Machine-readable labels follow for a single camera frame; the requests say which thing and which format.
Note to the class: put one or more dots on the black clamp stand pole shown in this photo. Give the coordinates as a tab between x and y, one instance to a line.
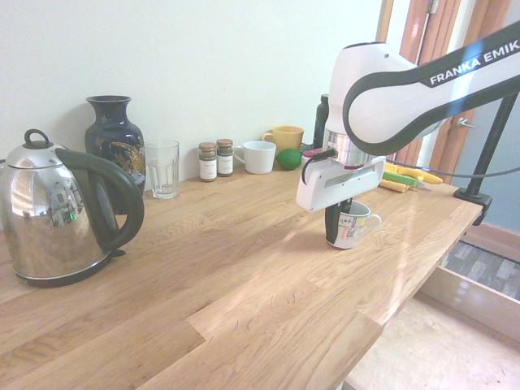
487	154

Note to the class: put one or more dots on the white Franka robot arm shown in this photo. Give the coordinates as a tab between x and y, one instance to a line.
378	93

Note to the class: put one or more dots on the yellow mug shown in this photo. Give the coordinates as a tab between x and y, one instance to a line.
288	137

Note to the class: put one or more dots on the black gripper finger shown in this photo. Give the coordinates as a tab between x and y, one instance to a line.
334	225
349	205

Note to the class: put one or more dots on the wooden door frame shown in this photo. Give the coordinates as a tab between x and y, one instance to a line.
436	32

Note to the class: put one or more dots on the clear drinking glass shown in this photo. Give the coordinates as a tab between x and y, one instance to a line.
162	170

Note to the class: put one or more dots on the white printed mug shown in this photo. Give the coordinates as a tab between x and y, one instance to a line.
353	231

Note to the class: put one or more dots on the dark blue floral vase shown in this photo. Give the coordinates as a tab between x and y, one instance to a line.
111	134

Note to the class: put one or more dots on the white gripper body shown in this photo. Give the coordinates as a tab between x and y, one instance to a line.
341	180

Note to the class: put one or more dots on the green lime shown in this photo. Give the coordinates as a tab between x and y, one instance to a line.
288	159

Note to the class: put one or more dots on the black bottle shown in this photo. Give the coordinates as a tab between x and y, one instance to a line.
319	122

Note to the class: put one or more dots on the spice jar copper lid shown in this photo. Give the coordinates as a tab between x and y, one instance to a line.
207	164
224	160

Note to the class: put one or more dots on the open light wooden drawer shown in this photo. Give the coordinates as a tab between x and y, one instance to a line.
455	325

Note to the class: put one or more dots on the plain white mug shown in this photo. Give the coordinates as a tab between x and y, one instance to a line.
258	157

